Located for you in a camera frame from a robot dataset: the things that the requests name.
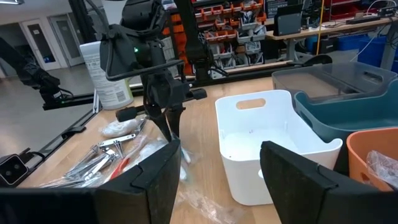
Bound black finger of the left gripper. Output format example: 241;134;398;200
146;105;174;142
166;106;187;138

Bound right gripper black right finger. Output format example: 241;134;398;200
259;141;398;224

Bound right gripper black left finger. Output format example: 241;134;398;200
94;139;182;224

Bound red toothbrush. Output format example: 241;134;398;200
107;133;150;183

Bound white wipes canister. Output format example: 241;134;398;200
79;40;135;111

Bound empty clear plastic bag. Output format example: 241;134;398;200
175;183;248;224

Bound orange plastic bin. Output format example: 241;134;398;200
346;127;398;192

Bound white plastic bin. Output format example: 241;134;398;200
215;89;343;207

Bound orange grey parts bin rack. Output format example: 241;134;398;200
164;0;268;78

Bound teal plastic bin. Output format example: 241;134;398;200
294;79;398;175

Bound grey translucent plastic bin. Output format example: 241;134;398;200
272;61;398;104

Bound black robot arm with sleeve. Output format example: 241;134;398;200
0;37;68;105

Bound white double door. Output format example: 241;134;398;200
19;14;85;71

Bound black monitor on workbench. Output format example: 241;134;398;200
273;4;303;37

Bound blue storage bin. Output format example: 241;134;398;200
336;33;369;52
357;35;398;74

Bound wooden workbench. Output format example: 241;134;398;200
266;17;398;62

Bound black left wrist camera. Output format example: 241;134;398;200
99;24;141;82

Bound black dome cable base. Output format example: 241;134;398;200
303;54;334;67

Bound black table-level camera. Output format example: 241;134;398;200
0;154;29;188

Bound yellow hanging cable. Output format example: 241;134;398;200
316;0;325;56

